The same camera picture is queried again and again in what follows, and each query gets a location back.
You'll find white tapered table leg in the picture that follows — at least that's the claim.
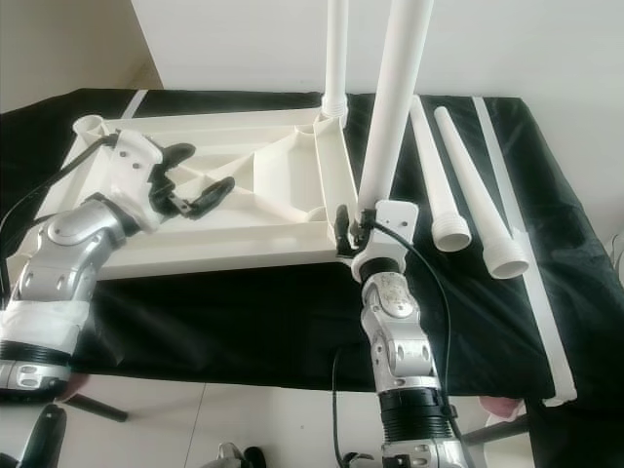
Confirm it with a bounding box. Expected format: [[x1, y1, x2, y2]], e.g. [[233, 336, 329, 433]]
[[409, 96, 474, 254], [434, 107, 531, 280], [320, 0, 352, 123], [356, 0, 436, 223]]

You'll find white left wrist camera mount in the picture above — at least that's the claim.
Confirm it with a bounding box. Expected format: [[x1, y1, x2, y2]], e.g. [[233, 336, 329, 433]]
[[110, 129, 167, 231]]

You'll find pink object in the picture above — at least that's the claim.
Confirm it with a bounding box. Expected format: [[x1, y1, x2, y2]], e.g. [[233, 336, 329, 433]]
[[481, 396, 525, 422]]

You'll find black table cloth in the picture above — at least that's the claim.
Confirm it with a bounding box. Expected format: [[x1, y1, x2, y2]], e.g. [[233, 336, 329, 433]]
[[0, 88, 624, 459]]

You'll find black table frame bar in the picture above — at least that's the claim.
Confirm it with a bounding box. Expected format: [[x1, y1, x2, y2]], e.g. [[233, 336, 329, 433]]
[[461, 413, 529, 447], [73, 394, 131, 423]]

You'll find long white plastic strip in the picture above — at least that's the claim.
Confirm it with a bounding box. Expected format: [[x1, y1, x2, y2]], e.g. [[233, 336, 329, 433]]
[[473, 96, 578, 408], [122, 90, 148, 118]]

